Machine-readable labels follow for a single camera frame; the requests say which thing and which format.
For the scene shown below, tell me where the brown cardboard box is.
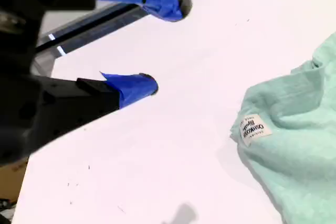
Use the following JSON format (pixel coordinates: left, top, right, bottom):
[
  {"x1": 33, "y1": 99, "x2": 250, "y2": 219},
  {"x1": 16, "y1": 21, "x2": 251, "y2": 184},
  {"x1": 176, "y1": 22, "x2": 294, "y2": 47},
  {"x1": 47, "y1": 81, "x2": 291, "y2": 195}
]
[{"x1": 0, "y1": 157, "x2": 29, "y2": 201}]

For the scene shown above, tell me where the pale green T-shirt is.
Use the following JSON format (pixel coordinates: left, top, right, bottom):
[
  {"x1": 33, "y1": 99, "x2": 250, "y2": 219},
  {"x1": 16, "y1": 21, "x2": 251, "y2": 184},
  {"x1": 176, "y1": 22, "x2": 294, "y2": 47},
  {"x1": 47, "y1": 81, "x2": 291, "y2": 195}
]
[{"x1": 230, "y1": 31, "x2": 336, "y2": 224}]

